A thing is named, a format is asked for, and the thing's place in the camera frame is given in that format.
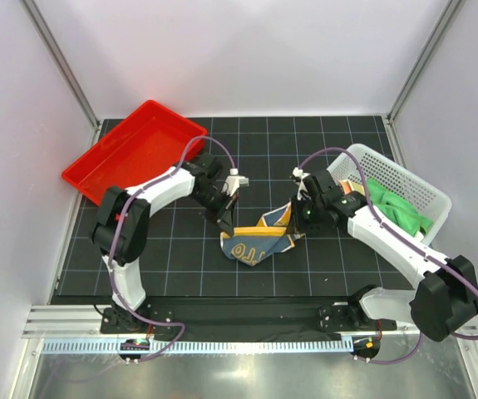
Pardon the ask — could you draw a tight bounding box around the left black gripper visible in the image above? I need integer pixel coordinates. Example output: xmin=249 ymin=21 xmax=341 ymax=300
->
xmin=191 ymin=185 xmax=238 ymax=235

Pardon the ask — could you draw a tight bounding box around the yellow blue hello towel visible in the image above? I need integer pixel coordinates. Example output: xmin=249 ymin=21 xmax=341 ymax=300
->
xmin=219 ymin=203 xmax=303 ymax=267

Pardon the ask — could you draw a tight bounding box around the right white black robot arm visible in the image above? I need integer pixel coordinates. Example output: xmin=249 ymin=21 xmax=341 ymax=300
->
xmin=288 ymin=168 xmax=478 ymax=342

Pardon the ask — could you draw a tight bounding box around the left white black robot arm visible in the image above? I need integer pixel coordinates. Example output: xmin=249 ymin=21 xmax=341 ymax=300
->
xmin=90 ymin=154 xmax=249 ymax=333

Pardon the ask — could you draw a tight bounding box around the black grid cutting mat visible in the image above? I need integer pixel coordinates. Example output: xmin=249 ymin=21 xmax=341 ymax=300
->
xmin=52 ymin=116 xmax=409 ymax=304

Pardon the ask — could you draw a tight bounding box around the orange beige towel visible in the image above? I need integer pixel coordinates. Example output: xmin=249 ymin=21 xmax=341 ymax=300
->
xmin=339 ymin=180 xmax=365 ymax=195

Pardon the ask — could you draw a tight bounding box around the green towel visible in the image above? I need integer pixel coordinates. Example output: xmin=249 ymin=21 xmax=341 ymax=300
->
xmin=367 ymin=178 xmax=433 ymax=237

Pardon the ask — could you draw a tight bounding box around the red plastic tray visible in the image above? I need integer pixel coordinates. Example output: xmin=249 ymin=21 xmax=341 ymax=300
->
xmin=62 ymin=101 xmax=208 ymax=204

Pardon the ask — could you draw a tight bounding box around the white perforated plastic basket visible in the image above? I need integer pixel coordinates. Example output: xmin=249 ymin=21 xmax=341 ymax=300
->
xmin=347 ymin=144 xmax=452 ymax=244

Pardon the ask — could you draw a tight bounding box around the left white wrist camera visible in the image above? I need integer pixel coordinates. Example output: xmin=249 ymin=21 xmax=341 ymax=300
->
xmin=222 ymin=168 xmax=249 ymax=197

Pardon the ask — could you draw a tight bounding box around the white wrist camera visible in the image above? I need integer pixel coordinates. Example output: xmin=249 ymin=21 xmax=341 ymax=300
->
xmin=291 ymin=167 xmax=310 ymax=200
xmin=222 ymin=168 xmax=249 ymax=197

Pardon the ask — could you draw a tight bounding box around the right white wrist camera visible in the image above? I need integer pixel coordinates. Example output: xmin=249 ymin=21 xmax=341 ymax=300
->
xmin=291 ymin=167 xmax=310 ymax=200

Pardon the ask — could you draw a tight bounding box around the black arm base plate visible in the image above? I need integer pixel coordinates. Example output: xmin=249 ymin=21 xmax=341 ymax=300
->
xmin=99 ymin=295 xmax=398 ymax=342

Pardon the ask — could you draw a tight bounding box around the slotted cable duct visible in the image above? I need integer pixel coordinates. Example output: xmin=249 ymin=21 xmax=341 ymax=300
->
xmin=41 ymin=337 xmax=353 ymax=356

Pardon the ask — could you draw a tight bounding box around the aluminium frame rail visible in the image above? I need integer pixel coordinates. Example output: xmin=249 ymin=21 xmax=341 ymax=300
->
xmin=21 ymin=303 xmax=106 ymax=338

